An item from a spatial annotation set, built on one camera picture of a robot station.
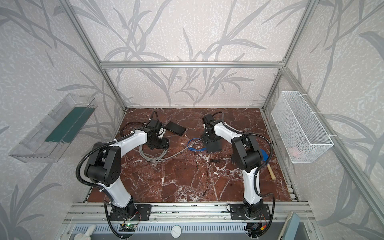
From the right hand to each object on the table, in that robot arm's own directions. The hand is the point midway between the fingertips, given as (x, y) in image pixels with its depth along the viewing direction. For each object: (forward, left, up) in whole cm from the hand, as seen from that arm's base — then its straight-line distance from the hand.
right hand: (210, 135), depth 100 cm
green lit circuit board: (-51, +42, -4) cm, 66 cm away
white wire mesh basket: (-24, -36, +33) cm, 54 cm away
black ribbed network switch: (+6, +25, -1) cm, 26 cm away
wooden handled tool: (-25, -34, -1) cm, 42 cm away
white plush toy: (-54, +58, +1) cm, 79 cm away
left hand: (-6, +29, +3) cm, 30 cm away
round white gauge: (-52, +18, -2) cm, 56 cm away
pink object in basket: (-22, -40, +18) cm, 49 cm away
